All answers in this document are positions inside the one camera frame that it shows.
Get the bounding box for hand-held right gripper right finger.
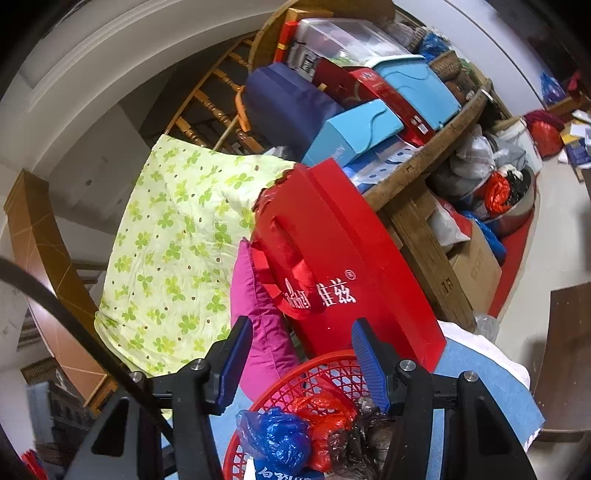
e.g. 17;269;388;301
350;318;539;480

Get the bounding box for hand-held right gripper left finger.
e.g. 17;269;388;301
69;315;254;480

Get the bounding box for red plastic basket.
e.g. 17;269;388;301
222;349;444;480

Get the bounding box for grey black plastic bag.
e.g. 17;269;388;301
330;399;395;480

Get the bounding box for blue plastic bag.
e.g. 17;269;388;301
235;407;314;474
462;210;506;264

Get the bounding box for blue white toothpaste box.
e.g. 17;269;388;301
252;464;324;480

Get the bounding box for pink pillow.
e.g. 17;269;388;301
229;239;301;400

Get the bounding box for blue fleece towel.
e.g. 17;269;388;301
159;339;546;480

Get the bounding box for clear plastic bag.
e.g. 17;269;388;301
473;314;502;344

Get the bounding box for round wooden table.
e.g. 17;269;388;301
252;0;495;333

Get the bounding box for red shopping bag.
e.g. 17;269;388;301
252;159;448;372

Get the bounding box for green floral blanket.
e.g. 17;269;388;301
93;134;296;374

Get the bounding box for cardboard box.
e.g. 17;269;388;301
445;217;503;319

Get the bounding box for white plastic bag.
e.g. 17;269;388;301
450;129;495;178
425;203;472;252

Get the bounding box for red floor mat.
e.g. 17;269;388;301
487;203;536;319

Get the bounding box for shiny crinkled red plastic bag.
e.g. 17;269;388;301
253;170;296;217

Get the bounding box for crumpled blue plastic bag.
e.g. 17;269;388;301
462;210;506;264

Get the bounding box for dark wooden board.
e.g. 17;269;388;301
531;281;591;444

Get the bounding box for blue dotted white package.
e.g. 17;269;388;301
351;138;411;190

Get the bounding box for orange red plastic bag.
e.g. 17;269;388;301
482;171;511;217

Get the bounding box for steel basin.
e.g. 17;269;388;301
475;166;536;236

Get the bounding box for red garment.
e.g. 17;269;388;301
21;450;49;480

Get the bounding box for brown wooden pillar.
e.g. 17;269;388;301
4;168;109;398

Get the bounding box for light blue box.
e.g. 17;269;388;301
302;98;404;169

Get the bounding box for wooden stair railing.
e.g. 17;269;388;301
164;34;264;155

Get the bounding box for white bucket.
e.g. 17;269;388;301
496;117;543;174

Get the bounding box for light blue plastic bin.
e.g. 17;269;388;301
372;54;461;130

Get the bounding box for red flat box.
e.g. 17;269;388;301
311;58;432;146

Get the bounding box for dark red bag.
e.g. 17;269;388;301
524;110;565;158

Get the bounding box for scattered papers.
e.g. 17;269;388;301
558;108;591;167

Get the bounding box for wicker basket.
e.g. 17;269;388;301
427;51;462;79

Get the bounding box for clear plastic storage box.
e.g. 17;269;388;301
295;17;411;61

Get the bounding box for black cable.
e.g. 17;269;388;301
0;256;174;421

